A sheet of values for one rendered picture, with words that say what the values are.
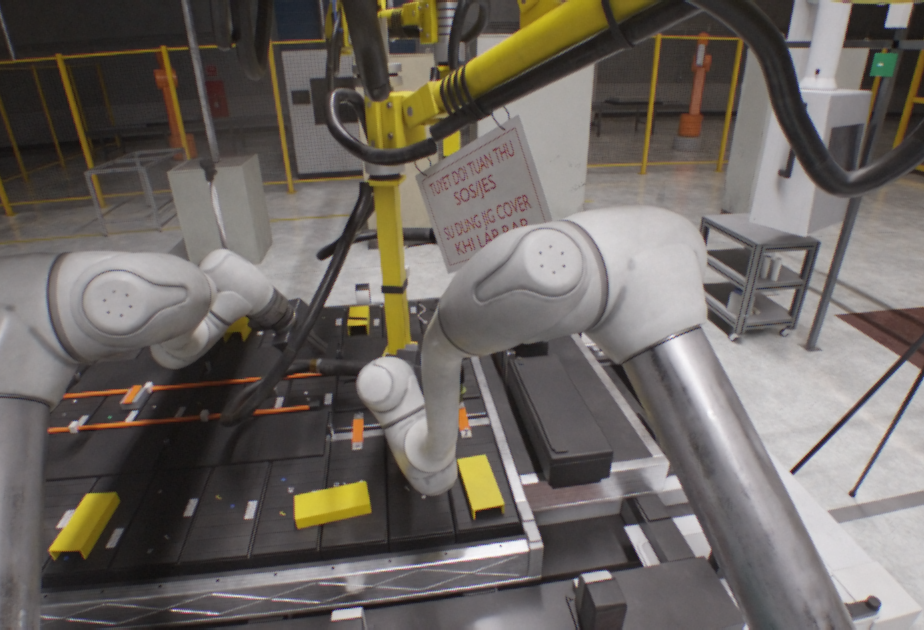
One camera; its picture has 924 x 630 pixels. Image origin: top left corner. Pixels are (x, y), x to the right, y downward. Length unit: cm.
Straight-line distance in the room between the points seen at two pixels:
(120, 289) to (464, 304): 35
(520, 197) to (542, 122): 474
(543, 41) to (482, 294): 46
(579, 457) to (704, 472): 63
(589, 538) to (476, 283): 107
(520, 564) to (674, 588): 34
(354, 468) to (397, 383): 40
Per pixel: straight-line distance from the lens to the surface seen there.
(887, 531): 306
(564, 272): 48
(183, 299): 66
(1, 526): 67
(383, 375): 98
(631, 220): 61
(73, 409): 190
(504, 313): 50
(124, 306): 62
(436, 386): 78
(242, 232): 567
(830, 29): 377
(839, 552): 159
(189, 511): 136
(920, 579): 293
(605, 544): 148
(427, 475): 102
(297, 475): 135
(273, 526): 125
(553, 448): 120
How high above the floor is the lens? 190
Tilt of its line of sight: 27 degrees down
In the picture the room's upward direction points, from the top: 1 degrees counter-clockwise
